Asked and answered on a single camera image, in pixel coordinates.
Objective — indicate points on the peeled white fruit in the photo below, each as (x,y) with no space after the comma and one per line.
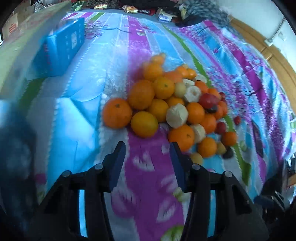
(177,115)

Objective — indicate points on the orange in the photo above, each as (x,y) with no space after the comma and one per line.
(116,113)
(183,135)
(144,124)

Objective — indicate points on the wooden headboard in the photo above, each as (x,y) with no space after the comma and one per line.
(277,61)

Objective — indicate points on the orange front right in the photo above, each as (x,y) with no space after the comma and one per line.
(183,135)

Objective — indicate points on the orange front left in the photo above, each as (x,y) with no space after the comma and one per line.
(116,113)

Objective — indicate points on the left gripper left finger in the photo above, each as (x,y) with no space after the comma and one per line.
(74,208)

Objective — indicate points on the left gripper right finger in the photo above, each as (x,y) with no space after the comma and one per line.
(219,209)

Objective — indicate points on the orange front centre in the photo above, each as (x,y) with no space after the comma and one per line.
(144,124)

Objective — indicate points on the colourful floral bed sheet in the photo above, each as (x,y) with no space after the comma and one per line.
(223,82)

